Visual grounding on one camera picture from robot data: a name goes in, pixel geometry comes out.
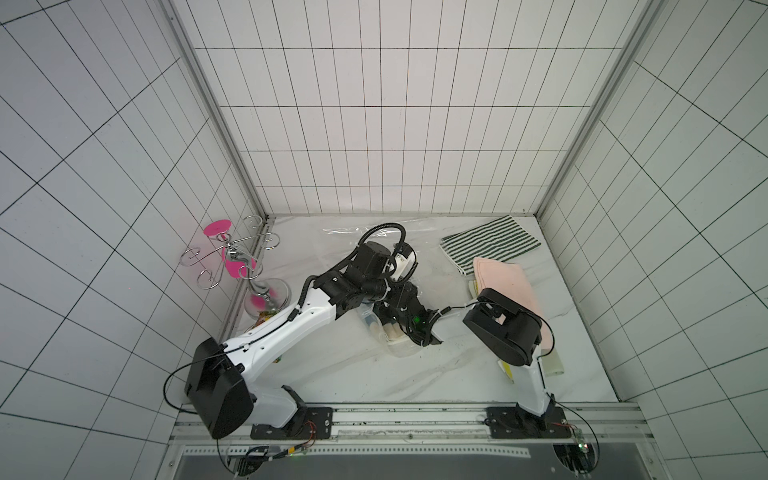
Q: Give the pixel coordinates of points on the clear plastic vacuum bag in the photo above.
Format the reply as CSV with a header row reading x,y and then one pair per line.
x,y
387,234

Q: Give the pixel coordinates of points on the blue and beige towel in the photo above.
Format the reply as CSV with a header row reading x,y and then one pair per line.
x,y
390,335

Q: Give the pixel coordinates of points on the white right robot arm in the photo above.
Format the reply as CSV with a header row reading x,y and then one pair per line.
x,y
534,396

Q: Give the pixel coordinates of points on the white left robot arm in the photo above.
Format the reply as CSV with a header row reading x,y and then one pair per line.
x,y
222,383

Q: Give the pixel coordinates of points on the pink folded towel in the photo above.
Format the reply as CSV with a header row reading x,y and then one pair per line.
x,y
510,282

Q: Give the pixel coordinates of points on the green white striped towel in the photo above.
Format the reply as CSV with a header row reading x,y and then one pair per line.
x,y
502,239

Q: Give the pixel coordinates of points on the pale yellow folded towel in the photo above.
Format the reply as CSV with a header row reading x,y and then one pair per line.
x,y
551,366

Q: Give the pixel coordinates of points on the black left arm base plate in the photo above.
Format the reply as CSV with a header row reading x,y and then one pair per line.
x,y
281,414

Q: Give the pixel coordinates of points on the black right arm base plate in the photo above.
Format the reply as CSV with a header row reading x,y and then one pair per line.
x,y
516,423

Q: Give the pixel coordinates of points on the aluminium mounting rail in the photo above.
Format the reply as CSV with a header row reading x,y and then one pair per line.
x,y
425,441

